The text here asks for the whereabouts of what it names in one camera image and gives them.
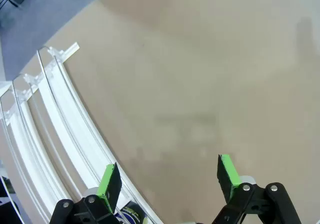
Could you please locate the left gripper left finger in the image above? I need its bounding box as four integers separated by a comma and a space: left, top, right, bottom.
49, 162, 123, 224

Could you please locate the black Pepsi can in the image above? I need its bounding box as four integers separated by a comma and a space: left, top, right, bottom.
117, 200, 148, 224

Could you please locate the white can dispenser rack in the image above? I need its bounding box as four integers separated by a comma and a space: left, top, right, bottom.
0, 42, 166, 224

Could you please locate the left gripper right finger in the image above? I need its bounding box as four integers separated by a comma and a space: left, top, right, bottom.
211, 154, 303, 224

